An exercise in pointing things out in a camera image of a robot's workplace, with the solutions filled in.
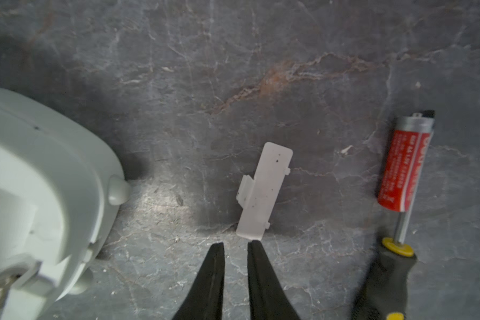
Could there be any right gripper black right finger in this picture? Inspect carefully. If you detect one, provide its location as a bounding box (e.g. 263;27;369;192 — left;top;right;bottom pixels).
247;241;300;319

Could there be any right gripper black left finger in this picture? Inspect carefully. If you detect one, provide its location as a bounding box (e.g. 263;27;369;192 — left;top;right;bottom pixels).
173;243;225;319

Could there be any white battery cover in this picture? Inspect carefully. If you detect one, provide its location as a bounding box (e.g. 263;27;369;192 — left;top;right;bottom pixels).
236;142;293;241

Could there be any black yellow screwdriver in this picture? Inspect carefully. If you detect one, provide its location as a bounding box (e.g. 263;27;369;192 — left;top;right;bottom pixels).
351;192;417;319

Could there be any white alarm device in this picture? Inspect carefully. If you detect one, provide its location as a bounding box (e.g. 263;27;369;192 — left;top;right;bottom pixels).
0;88;131;319

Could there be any red battery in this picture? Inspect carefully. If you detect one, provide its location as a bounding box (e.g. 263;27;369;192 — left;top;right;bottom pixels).
377;111;435;212

